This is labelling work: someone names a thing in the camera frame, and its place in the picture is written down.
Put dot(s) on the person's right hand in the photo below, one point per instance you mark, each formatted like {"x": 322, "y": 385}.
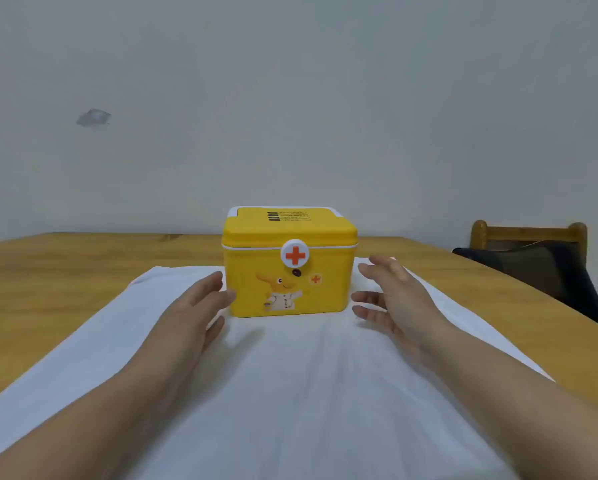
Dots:
{"x": 409, "y": 309}

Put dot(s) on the person's left hand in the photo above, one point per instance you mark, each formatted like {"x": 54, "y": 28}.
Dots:
{"x": 184, "y": 324}

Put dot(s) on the person's left thumb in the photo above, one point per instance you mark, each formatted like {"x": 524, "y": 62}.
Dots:
{"x": 215, "y": 332}

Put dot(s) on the person's right thumb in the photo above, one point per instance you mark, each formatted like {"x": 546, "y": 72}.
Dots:
{"x": 371, "y": 317}

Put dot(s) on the person's left forearm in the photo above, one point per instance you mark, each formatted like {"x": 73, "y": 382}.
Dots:
{"x": 93, "y": 414}

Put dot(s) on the person's right forearm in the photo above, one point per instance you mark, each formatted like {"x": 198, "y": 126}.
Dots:
{"x": 524, "y": 409}

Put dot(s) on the white cloth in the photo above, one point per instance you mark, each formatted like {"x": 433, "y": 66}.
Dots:
{"x": 299, "y": 389}

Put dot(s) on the yellow first aid box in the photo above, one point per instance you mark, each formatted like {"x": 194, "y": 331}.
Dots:
{"x": 289, "y": 229}

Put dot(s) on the wooden chair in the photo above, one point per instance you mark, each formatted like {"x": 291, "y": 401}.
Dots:
{"x": 529, "y": 233}

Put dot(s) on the dark cushion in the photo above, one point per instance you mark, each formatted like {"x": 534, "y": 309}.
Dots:
{"x": 549, "y": 267}

